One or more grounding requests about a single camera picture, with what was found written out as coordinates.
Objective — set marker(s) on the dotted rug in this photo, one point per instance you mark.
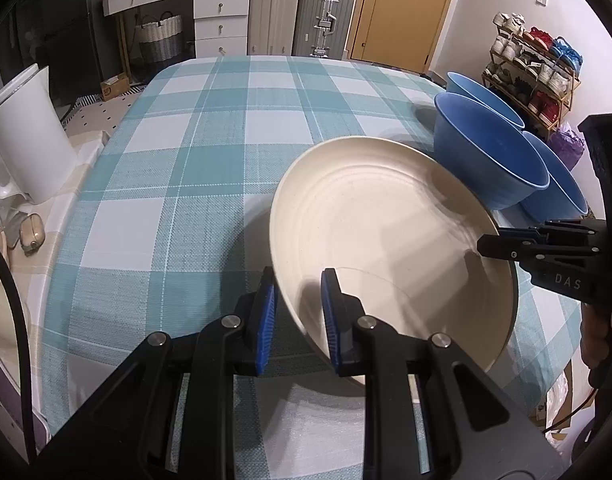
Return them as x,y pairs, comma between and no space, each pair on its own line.
101,110

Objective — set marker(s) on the wooden door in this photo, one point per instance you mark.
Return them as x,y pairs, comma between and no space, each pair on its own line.
411,10

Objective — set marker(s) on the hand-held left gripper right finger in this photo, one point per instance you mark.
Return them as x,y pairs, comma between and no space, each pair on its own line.
331,320

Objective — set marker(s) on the white desk with drawers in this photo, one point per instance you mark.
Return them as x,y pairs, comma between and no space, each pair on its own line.
216,10

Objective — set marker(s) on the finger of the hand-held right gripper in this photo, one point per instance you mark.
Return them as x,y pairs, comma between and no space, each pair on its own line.
561,227
526,250

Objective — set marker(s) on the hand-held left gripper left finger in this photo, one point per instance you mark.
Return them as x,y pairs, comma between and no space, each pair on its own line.
266,325

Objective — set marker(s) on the wooden shoe rack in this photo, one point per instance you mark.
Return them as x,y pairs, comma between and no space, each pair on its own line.
564,108

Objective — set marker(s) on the white electric kettle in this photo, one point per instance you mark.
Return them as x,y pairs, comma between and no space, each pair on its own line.
31,135

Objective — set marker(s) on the brown earbuds case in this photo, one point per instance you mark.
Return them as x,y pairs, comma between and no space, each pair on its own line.
30,232

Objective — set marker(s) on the cream suitcase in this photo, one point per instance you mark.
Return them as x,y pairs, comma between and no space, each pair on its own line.
275,10

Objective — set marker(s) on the cream plate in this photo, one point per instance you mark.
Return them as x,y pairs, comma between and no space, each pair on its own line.
386,220

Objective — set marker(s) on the beige checked cloth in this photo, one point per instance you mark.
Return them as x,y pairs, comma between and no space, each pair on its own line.
71,220

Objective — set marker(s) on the teal plaid tablecloth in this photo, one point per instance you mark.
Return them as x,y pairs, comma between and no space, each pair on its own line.
186,160

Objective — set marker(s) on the flat cardboard box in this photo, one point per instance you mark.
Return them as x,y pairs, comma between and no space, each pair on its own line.
115,86

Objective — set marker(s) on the dark refrigerator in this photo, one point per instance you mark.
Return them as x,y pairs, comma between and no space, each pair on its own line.
66,35

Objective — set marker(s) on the person's right hand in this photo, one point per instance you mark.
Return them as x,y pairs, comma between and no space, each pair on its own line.
593,335

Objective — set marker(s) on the purple bag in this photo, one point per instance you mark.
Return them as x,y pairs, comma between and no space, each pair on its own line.
568,145

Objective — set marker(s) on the blue bowl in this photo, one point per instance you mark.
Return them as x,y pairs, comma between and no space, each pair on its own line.
478,97
486,160
561,195

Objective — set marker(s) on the silver suitcase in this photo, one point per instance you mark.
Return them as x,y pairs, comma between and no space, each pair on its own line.
323,15

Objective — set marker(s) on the woven basket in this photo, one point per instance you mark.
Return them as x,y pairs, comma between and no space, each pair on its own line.
158,37

